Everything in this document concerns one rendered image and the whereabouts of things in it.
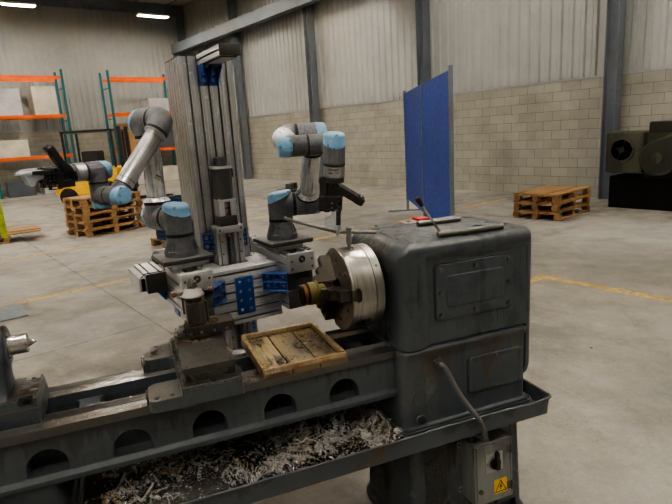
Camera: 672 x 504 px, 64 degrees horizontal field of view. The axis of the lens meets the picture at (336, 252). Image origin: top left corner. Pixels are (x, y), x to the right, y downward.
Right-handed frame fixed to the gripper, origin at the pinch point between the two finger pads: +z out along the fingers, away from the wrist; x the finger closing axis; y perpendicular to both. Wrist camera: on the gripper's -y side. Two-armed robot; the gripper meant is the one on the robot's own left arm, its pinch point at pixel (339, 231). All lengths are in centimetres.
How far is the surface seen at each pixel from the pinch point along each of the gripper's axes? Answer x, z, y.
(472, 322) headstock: 3, 34, -51
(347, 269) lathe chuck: 10.4, 10.2, -3.5
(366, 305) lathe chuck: 14.1, 22.3, -10.5
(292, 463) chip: 43, 68, 13
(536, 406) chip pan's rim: 9, 67, -78
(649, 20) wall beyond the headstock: -922, -88, -529
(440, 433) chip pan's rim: 26, 67, -39
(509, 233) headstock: -9, 2, -63
